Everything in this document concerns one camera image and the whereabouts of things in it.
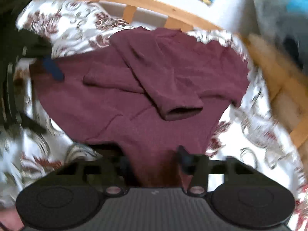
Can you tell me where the wooden bed frame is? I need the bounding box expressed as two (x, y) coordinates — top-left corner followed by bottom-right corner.
(31, 0), (308, 150)

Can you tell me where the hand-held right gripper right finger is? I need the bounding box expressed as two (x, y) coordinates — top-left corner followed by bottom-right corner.
(177, 146), (258, 196)

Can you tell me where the floral satin bedspread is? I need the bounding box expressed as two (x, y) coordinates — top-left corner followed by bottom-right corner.
(0, 0), (308, 231)

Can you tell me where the maroon long-sleeved shirt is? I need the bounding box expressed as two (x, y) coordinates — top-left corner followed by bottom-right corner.
(30, 28), (251, 188)

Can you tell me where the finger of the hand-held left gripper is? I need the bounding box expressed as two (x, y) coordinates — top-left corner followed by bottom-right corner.
(29, 53), (65, 81)
(18, 112), (47, 134)

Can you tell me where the plastic-wrapped blue bedding bundle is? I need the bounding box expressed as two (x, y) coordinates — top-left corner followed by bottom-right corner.
(250, 0), (308, 65)

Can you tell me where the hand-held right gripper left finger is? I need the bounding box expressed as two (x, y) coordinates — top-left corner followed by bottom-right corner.
(55, 156), (130, 197)

